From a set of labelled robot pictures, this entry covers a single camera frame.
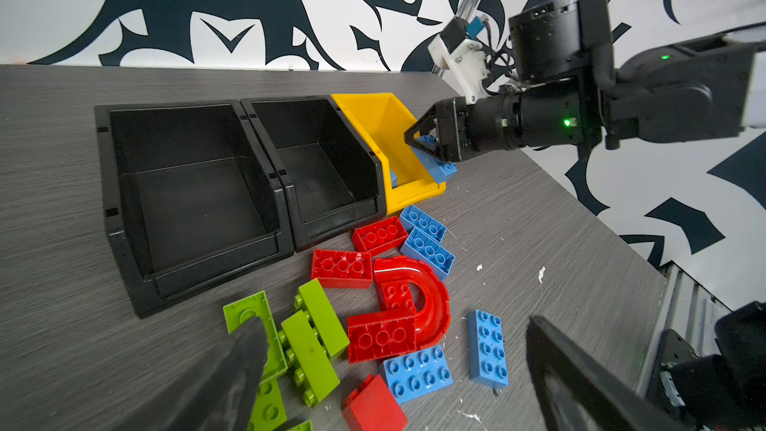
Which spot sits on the red arch lego piece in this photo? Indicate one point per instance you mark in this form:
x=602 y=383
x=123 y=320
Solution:
x=414 y=312

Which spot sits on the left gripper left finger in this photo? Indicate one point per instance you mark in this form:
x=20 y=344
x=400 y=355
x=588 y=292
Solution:
x=216 y=393

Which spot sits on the red lego brick left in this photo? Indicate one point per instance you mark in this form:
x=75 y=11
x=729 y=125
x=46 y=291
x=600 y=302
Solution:
x=342 y=269

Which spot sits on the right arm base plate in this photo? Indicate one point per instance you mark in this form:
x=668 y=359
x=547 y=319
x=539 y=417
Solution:
x=680 y=379

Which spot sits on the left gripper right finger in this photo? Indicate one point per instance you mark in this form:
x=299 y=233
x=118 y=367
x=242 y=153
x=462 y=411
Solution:
x=575 y=392

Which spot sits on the red lego brick top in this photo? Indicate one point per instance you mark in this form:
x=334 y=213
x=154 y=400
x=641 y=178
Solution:
x=380 y=237

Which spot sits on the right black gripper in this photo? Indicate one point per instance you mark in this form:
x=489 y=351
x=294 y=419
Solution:
x=443 y=132

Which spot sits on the green lego plate lower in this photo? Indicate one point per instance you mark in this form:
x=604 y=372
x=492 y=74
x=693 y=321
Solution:
x=269 y=411

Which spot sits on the blue lego long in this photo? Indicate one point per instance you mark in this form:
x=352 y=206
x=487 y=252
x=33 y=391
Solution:
x=488 y=365

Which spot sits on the left black bin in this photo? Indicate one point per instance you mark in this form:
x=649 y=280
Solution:
x=190 y=198

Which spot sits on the green lego brick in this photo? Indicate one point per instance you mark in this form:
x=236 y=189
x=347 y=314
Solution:
x=307 y=359
x=312 y=299

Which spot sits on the middle black bin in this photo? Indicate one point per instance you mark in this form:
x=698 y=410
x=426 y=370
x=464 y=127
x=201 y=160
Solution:
x=333 y=181

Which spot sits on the black bin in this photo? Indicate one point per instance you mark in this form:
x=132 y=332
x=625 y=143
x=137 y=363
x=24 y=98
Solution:
x=190 y=198
x=333 y=181

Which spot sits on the green lego brick upper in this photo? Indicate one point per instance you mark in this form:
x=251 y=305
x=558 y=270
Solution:
x=312 y=299

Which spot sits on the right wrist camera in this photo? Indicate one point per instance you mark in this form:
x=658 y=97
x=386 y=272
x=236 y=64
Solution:
x=457 y=49

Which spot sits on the green lego brick right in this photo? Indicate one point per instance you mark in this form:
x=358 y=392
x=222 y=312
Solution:
x=307 y=359

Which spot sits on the yellow bin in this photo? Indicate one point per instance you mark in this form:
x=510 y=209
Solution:
x=381 y=120

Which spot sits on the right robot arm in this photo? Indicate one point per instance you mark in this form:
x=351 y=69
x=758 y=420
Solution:
x=568 y=91

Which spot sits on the small red lego brick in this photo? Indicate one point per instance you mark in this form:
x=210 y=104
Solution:
x=372 y=407

